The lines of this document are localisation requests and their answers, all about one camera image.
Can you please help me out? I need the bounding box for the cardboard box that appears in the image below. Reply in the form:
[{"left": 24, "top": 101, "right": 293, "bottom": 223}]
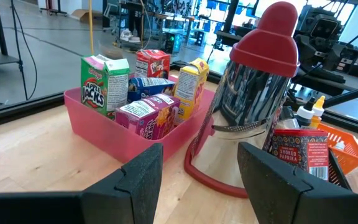
[{"left": 70, "top": 8, "right": 104, "bottom": 23}]

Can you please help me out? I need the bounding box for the yellow hanging cable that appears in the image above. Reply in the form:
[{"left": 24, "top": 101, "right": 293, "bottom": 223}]
[{"left": 88, "top": 0, "right": 95, "bottom": 55}]

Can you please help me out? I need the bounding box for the black plastic basket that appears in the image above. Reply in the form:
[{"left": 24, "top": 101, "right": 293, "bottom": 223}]
[{"left": 326, "top": 149, "right": 352, "bottom": 192}]

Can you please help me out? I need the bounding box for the black metal beam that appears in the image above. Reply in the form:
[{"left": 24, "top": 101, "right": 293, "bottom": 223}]
[{"left": 323, "top": 82, "right": 358, "bottom": 109}]

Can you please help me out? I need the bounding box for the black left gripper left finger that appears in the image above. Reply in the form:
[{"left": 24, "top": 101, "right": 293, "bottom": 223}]
[{"left": 0, "top": 142, "right": 164, "bottom": 224}]

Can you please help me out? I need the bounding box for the yellow Corn Pops cereal box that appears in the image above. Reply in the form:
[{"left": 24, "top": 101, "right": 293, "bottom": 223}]
[{"left": 173, "top": 57, "right": 210, "bottom": 126}]

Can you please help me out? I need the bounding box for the orange plastic basket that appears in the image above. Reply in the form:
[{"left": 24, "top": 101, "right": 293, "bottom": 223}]
[{"left": 316, "top": 122, "right": 358, "bottom": 176}]

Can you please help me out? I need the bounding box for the magenta mini cereal box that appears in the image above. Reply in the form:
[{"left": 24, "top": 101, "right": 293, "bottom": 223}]
[{"left": 114, "top": 93, "right": 181, "bottom": 141}]

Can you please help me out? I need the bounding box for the yellow food colouring bottle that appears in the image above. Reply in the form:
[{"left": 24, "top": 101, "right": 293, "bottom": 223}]
[{"left": 309, "top": 95, "right": 327, "bottom": 129}]

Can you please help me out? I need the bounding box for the steel box grater red handle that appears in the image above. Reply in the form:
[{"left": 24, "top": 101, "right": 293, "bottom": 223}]
[{"left": 183, "top": 1, "right": 301, "bottom": 199}]

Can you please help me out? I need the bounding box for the red Froot Loops cereal box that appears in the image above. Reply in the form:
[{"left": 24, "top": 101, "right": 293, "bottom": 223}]
[{"left": 134, "top": 49, "right": 172, "bottom": 80}]

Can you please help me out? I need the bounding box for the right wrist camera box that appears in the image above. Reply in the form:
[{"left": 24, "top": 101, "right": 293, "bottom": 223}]
[{"left": 303, "top": 7, "right": 343, "bottom": 43}]

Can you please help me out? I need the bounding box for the pink plastic tray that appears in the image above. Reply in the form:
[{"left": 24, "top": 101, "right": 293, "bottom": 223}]
[{"left": 63, "top": 74, "right": 216, "bottom": 164}]

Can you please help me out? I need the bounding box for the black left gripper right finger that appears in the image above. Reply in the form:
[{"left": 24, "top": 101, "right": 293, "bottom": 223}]
[{"left": 237, "top": 141, "right": 358, "bottom": 224}]

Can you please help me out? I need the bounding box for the person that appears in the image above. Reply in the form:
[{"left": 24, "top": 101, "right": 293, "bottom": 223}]
[{"left": 119, "top": 1, "right": 146, "bottom": 44}]

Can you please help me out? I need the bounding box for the smoked paprika tin red lid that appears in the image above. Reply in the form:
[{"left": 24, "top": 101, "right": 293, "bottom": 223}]
[{"left": 268, "top": 128, "right": 331, "bottom": 182}]

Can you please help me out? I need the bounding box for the black computer tower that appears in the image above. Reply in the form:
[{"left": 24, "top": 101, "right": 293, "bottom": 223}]
[{"left": 163, "top": 30, "right": 183, "bottom": 55}]

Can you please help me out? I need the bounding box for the blue mini cereal box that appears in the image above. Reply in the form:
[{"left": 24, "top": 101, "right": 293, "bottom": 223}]
[{"left": 127, "top": 77, "right": 177, "bottom": 104}]

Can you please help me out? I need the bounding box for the green Apple Jacks cereal box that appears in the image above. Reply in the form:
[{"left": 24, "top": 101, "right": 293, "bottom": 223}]
[{"left": 80, "top": 54, "right": 131, "bottom": 121}]

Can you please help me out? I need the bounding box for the black food colouring bottle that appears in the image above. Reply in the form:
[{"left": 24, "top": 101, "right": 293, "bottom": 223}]
[{"left": 295, "top": 96, "right": 317, "bottom": 129}]

